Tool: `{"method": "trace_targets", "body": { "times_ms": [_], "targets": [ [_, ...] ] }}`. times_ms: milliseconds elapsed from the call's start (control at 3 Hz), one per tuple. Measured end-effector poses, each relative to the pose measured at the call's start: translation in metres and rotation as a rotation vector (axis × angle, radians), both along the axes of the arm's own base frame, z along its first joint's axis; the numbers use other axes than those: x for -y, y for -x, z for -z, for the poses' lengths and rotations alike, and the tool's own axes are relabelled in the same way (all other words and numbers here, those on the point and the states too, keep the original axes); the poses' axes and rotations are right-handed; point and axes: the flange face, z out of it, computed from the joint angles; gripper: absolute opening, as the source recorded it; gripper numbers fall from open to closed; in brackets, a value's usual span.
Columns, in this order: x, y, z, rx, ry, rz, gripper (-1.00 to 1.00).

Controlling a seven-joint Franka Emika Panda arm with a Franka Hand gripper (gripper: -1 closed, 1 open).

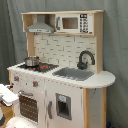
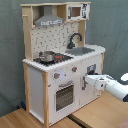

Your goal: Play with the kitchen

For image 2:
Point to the grey ice dispenser panel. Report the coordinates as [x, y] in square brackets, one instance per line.
[91, 70]

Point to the right red stove knob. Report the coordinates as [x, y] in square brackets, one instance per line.
[74, 69]

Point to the grey toy sink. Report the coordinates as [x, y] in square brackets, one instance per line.
[79, 51]

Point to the red stove knob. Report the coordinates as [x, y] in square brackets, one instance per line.
[74, 69]
[56, 75]

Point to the wooden toy kitchen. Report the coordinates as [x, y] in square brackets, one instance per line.
[40, 84]

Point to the left red stove knob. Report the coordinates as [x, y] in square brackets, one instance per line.
[56, 75]

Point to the grey cupboard door handle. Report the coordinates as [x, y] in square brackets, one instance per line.
[84, 83]

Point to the black toy stovetop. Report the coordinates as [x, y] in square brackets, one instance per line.
[57, 58]

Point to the small silver pot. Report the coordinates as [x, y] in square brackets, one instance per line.
[46, 56]

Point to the black toy faucet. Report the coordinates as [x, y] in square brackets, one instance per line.
[73, 40]

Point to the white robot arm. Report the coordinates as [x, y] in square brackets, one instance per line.
[108, 84]

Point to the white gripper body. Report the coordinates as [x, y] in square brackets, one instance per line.
[99, 82]

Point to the silver range hood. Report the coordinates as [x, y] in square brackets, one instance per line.
[48, 18]

